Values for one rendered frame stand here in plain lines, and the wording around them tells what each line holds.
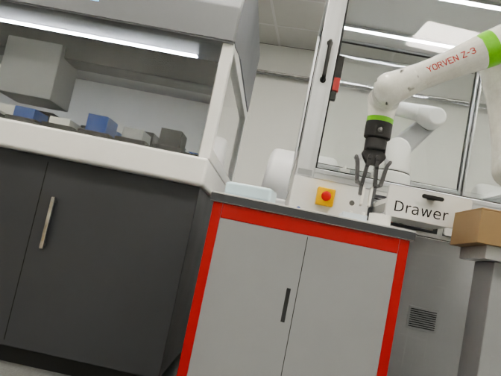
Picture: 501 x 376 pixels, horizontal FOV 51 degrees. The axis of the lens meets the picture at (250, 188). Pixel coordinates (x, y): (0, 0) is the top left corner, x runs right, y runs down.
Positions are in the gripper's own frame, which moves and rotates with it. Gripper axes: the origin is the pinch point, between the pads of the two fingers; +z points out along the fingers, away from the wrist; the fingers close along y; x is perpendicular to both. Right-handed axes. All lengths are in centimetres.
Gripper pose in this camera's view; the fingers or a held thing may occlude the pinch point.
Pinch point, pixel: (366, 196)
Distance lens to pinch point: 183.9
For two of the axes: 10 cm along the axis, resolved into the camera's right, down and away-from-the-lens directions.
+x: 0.7, 1.2, 9.9
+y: 9.8, 1.9, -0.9
